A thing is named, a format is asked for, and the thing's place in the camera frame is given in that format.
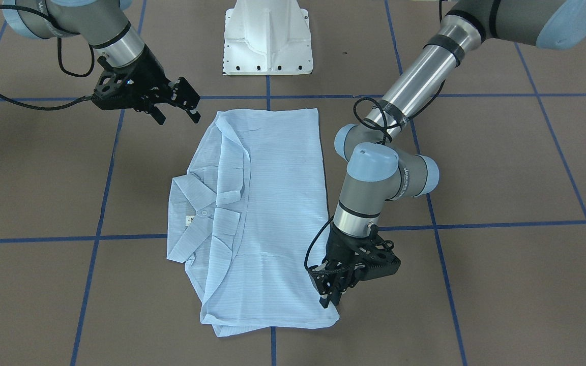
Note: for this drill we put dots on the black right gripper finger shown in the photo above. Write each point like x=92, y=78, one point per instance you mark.
x=155, y=113
x=186, y=97

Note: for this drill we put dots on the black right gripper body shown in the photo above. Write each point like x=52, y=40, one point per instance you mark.
x=149, y=70

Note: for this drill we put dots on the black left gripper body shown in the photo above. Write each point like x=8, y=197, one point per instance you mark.
x=338, y=248

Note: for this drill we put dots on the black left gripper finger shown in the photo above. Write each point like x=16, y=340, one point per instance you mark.
x=331, y=293

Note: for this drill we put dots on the light blue button shirt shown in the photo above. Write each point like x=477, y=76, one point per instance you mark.
x=242, y=217

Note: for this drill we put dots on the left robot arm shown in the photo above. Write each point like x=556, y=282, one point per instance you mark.
x=378, y=172

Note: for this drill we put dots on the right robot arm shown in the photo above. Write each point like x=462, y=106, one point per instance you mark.
x=102, y=24

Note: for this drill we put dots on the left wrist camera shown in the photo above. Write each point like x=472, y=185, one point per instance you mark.
x=376, y=257

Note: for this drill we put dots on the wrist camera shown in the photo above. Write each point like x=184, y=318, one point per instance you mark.
x=376, y=257
x=112, y=91

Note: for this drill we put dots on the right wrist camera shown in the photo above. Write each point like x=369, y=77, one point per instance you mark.
x=112, y=91

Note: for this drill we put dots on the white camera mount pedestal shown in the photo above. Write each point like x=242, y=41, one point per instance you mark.
x=267, y=38

